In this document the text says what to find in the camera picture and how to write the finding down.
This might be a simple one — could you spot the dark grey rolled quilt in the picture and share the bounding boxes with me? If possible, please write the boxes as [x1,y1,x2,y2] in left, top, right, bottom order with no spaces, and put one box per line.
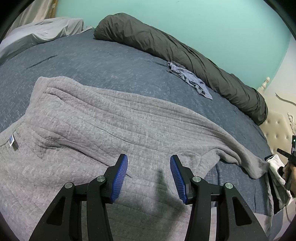
[94,13,269,126]

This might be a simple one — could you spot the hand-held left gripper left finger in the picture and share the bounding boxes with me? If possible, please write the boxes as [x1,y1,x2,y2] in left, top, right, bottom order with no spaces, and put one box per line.
[29,153,128,241]

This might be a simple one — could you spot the person's right hand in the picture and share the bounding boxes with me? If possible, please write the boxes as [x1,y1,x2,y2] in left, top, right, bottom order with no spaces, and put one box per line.
[283,163,296,197]

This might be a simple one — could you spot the striped curtain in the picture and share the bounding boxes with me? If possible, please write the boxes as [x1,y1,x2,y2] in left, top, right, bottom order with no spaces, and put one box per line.
[14,0,58,30]

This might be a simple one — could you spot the wooden pole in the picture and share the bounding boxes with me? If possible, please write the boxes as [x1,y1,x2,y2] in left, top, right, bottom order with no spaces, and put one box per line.
[50,0,59,18]

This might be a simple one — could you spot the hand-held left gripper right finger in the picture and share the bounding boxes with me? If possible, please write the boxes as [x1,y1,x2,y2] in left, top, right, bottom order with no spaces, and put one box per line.
[170,155,269,241]

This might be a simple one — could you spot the small blue-grey cloth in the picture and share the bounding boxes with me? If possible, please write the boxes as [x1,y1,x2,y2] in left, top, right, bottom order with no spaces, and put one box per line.
[167,61,213,100]

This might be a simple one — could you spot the white and black folded clothes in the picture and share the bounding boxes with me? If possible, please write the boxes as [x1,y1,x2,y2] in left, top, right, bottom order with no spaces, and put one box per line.
[264,154,292,215]

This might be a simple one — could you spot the light grey blanket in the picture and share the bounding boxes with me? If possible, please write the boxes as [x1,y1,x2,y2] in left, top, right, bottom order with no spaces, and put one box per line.
[0,17,95,66]

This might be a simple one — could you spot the cream tufted headboard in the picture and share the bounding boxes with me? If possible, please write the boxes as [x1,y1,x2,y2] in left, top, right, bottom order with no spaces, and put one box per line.
[257,76,296,163]

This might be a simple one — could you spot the grey knitted robe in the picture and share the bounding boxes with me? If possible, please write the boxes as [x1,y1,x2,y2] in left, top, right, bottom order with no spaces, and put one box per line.
[0,75,274,241]

